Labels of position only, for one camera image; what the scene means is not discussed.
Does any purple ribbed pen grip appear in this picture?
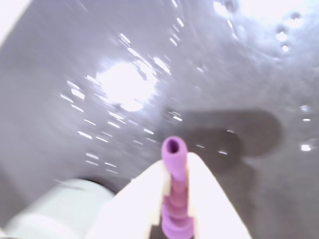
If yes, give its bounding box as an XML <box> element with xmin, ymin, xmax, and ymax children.
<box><xmin>160</xmin><ymin>136</ymin><xmax>195</xmax><ymax>239</ymax></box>

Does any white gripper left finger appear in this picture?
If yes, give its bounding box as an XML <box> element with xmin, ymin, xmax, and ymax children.
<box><xmin>86</xmin><ymin>160</ymin><xmax>167</xmax><ymax>239</ymax></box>

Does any black glossy table mat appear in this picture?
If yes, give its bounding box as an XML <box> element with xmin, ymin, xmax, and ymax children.
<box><xmin>0</xmin><ymin>0</ymin><xmax>319</xmax><ymax>239</ymax></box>

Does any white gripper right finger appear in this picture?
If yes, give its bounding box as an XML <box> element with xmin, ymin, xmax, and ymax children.
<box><xmin>186</xmin><ymin>151</ymin><xmax>250</xmax><ymax>239</ymax></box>

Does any stainless steel mug with handle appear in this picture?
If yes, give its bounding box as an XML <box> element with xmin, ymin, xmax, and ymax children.
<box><xmin>3</xmin><ymin>177</ymin><xmax>117</xmax><ymax>239</ymax></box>

